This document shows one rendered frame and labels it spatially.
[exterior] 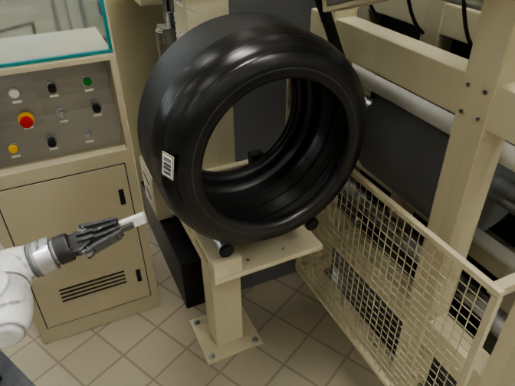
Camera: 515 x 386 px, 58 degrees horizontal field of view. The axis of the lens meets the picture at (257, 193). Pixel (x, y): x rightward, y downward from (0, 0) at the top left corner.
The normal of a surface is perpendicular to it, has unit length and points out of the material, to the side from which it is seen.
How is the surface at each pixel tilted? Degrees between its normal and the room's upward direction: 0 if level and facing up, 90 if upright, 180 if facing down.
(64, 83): 90
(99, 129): 90
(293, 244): 0
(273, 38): 42
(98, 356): 0
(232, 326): 90
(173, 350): 0
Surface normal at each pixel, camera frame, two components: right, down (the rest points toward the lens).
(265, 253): -0.01, -0.82
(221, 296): 0.42, 0.51
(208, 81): -0.13, -0.03
